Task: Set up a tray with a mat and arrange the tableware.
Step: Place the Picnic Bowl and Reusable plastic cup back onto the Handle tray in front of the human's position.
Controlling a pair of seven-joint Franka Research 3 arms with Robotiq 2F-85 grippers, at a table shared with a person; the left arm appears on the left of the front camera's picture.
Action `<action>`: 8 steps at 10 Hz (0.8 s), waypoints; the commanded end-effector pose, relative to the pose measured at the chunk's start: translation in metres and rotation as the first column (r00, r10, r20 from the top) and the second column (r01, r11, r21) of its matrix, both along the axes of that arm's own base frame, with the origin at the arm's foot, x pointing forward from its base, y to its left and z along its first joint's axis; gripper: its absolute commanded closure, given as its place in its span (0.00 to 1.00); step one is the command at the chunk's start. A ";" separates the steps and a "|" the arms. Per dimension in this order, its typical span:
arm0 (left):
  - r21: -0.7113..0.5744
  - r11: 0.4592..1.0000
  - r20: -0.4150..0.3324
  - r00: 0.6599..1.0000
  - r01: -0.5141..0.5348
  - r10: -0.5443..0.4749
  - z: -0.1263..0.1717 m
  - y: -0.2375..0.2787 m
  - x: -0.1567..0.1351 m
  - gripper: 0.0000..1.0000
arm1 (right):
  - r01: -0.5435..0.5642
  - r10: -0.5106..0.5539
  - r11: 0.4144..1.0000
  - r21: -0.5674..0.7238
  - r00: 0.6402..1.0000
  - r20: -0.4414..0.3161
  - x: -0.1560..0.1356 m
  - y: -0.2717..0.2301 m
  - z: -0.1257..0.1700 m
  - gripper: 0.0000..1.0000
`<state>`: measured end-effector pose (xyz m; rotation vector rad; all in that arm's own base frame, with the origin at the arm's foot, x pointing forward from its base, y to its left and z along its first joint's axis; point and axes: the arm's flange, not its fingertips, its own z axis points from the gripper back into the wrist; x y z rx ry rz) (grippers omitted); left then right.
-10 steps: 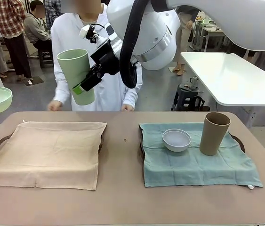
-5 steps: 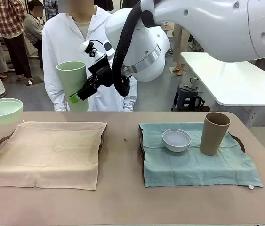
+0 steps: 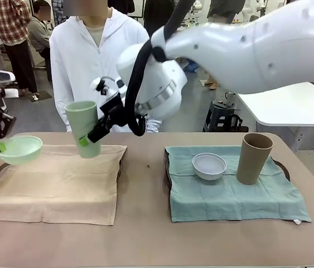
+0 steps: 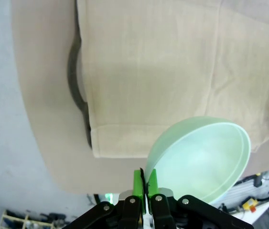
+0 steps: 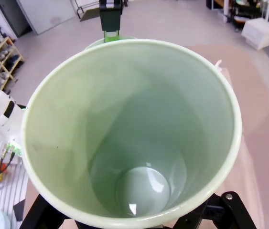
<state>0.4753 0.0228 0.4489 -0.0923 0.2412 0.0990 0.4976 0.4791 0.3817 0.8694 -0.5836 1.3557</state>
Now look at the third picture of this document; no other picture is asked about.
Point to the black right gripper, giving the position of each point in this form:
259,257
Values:
113,111

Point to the light green plastic cup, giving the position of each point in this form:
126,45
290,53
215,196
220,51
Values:
81,123

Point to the light green plastic bowl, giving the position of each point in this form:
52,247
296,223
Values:
23,153

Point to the beige cloth mat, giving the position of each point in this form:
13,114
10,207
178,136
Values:
56,190

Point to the white plastic bowl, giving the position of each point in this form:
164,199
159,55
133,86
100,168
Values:
209,174

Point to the teal cloth mat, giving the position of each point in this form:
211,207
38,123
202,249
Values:
229,201

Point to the brown plastic cup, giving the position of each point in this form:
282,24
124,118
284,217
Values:
250,167

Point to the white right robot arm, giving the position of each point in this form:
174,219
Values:
229,56

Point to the dark brown plastic tray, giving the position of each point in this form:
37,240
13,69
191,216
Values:
121,170
168,178

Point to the person in white hoodie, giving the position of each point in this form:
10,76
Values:
73,69

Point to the seated person in grey hoodie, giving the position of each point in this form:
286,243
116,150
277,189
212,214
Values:
38,33

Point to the person in red plaid shirt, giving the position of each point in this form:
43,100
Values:
9,19

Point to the blue white plastic bag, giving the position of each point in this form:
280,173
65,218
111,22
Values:
191,67

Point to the black step stool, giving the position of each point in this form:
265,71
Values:
223,117

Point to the person in blue plaid shirt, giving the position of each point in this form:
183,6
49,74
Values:
57,11

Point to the person in long black coat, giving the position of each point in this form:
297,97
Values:
156,11

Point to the white table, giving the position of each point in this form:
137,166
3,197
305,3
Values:
285,109

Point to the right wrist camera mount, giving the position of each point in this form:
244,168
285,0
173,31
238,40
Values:
95,83

